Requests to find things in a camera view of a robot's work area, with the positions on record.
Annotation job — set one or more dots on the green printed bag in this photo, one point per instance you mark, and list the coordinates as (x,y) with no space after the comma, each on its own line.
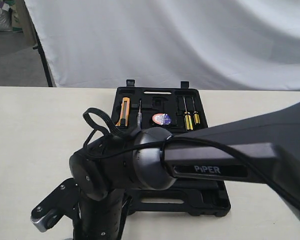
(15,21)

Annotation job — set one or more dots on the clear tester screwdriver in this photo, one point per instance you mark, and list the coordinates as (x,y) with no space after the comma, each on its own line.
(139,115)

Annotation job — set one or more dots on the black backdrop stand pole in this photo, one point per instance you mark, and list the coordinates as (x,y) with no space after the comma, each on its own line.
(44,62)

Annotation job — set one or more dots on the black electrical tape roll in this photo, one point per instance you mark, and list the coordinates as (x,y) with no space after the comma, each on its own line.
(162,119)

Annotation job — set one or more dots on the white backdrop cloth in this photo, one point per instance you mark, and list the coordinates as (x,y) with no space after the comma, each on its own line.
(213,44)

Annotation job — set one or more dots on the black plastic tool case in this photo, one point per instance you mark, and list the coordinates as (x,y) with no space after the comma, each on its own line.
(193,196)

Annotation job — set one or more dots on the white woven sack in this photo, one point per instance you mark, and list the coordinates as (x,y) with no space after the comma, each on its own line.
(5,17)

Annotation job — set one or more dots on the orange utility knife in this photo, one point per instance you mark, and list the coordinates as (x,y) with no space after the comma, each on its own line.
(124,113)

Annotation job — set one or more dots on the small yellow black screwdriver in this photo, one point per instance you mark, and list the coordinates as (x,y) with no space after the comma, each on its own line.
(196,115)

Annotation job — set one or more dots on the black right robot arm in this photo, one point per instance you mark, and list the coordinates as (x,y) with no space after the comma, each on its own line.
(263,149)

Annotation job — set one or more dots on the large yellow black screwdriver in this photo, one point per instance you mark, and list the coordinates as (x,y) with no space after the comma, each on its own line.
(187,117)

